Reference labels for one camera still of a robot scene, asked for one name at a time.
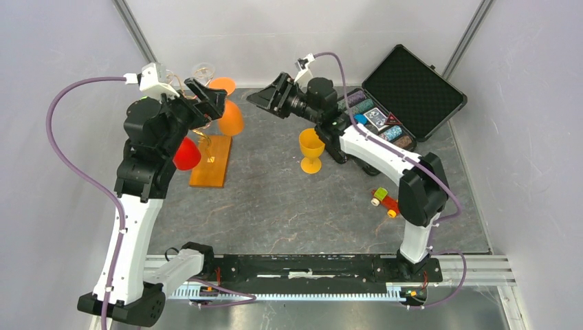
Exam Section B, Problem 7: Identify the black poker chip case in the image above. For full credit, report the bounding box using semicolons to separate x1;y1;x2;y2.
338;45;468;151

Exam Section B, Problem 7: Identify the gold wire wine glass rack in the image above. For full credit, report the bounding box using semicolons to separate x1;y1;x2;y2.
166;69;214;162

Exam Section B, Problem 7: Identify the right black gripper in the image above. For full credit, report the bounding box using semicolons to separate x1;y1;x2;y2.
246;71;321;125

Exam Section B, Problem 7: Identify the yellow plastic wine glass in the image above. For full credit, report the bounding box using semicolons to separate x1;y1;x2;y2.
298;129;325;175

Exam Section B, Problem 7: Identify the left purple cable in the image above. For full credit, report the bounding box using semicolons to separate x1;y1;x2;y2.
45;76;131;330

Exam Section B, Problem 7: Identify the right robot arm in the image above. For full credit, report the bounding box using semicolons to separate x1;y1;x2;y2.
246;72;448;281

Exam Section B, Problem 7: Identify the clear wine glass right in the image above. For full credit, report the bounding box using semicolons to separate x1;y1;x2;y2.
192;62;216;87

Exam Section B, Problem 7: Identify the red toy brick car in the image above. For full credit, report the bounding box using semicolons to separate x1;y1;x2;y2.
371;187;400;218

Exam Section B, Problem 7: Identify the orange plastic wine glass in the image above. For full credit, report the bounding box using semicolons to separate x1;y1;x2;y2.
209;77;244;137

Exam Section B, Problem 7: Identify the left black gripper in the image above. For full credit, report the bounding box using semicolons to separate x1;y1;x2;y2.
151;77;227;157

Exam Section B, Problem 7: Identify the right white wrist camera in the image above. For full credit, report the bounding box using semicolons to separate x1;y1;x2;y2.
294;53;315;86

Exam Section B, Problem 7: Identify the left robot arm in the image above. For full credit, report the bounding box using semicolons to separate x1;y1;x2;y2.
77;74;228;327

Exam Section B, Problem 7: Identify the red plastic wine glass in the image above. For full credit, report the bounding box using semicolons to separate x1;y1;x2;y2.
173;137;201;171

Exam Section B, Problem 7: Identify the wooden rack base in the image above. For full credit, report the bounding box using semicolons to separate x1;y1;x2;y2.
189;135;232;188

